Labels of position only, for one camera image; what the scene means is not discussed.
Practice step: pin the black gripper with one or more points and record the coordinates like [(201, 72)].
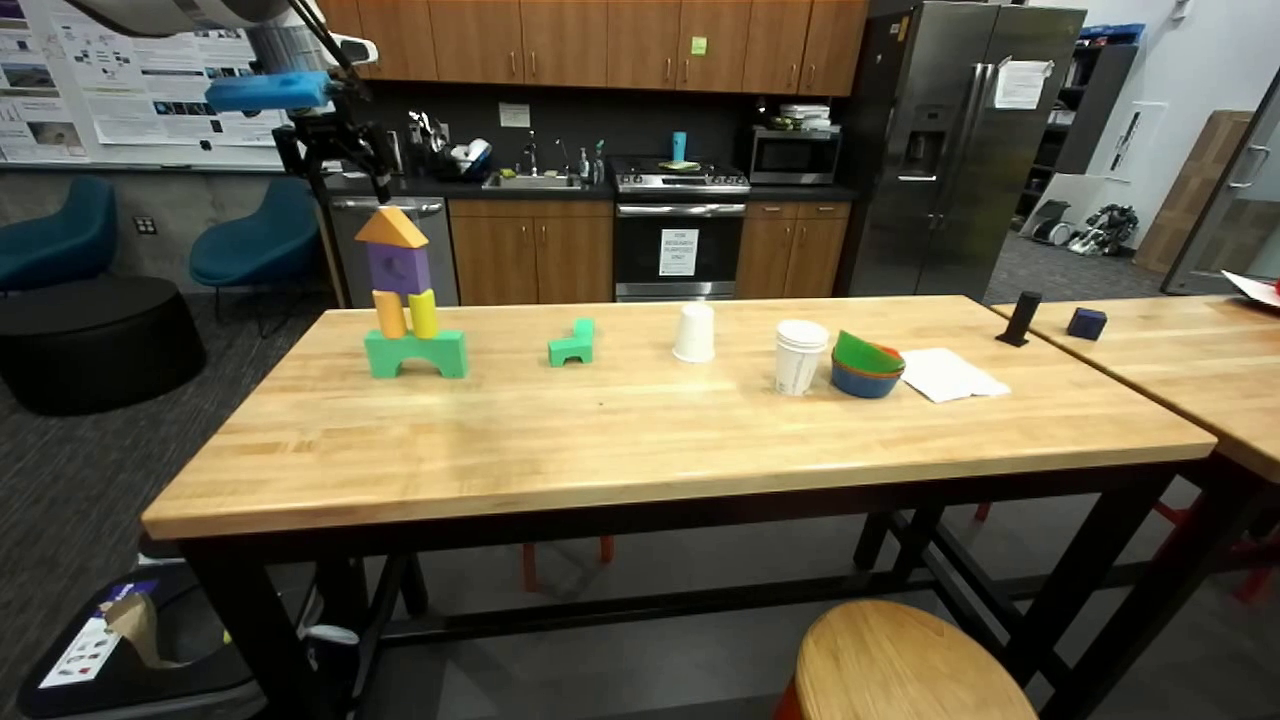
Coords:
[(332, 146)]

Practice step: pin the orange triangle block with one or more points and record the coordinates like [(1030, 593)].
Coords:
[(393, 231)]

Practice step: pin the purple square block with hole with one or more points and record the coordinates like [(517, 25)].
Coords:
[(418, 283)]

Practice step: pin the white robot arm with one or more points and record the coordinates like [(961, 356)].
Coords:
[(286, 47)]

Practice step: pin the orange cylinder block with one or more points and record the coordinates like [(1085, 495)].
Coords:
[(389, 315)]

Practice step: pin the large green arch block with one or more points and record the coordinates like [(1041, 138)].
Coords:
[(418, 345)]

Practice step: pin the small green arch block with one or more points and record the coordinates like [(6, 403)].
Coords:
[(579, 342)]

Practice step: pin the black white equipment pile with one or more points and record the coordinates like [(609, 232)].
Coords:
[(1101, 231)]

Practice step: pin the dish rack with dishes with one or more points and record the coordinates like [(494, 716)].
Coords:
[(465, 162)]

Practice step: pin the blue lounge chair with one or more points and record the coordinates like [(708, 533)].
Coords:
[(255, 247), (60, 243)]

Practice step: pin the metal faucet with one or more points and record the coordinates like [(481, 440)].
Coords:
[(530, 159)]

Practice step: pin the steel kitchen sink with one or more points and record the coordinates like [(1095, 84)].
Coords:
[(532, 183)]

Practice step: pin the wide brown base cabinet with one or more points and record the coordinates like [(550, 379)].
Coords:
[(532, 253)]

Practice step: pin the clear soap bottle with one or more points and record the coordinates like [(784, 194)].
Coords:
[(582, 166)]

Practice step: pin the green dish soap bottle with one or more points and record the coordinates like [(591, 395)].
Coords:
[(598, 162)]

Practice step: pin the white poster board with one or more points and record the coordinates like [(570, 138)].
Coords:
[(135, 122)]

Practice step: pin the teal cup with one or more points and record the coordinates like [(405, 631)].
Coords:
[(678, 146)]

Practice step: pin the white paper on oven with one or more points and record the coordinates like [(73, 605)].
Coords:
[(678, 253)]

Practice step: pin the black round ottoman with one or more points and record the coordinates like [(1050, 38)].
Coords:
[(93, 342)]

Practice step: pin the stainless steel stove oven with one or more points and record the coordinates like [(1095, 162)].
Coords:
[(713, 247)]

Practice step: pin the long wooden table black legs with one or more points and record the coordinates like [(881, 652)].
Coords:
[(601, 440)]

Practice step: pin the green sticky note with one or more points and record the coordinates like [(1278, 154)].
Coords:
[(698, 47)]

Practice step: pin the white jug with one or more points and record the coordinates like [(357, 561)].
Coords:
[(692, 335)]

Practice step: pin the narrow brown base cabinet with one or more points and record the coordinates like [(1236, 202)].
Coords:
[(784, 247)]

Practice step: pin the black microwave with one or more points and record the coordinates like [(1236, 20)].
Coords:
[(795, 159)]

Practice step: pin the red metal stool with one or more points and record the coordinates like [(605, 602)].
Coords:
[(530, 565)]

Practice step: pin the white dish stack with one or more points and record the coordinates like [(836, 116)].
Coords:
[(807, 116)]

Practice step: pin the white cup stack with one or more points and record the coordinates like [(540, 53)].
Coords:
[(803, 356)]

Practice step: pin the colourful bowl stack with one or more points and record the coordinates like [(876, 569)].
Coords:
[(865, 379)]

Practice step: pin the black bin with label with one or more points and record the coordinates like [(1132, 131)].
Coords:
[(82, 652)]

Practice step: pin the stainless steel refrigerator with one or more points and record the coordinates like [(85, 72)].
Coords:
[(961, 173)]

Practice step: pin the white paper sheet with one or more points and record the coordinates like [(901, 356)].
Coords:
[(954, 379)]

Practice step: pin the white paper on refrigerator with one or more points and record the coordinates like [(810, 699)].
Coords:
[(1022, 84)]

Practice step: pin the dark blue small box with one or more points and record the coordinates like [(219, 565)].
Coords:
[(1085, 320)]

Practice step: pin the dark storage cabinet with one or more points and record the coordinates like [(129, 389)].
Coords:
[(1104, 105)]

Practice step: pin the brown wooden board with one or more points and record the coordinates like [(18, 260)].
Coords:
[(1192, 186)]

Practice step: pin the wooden side table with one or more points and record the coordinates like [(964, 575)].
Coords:
[(1187, 363)]

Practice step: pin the glass door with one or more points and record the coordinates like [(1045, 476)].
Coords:
[(1254, 202)]

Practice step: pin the white wall plate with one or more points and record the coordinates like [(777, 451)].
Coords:
[(515, 116)]

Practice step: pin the long brown wall cabinet row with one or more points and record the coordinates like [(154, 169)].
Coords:
[(601, 42)]

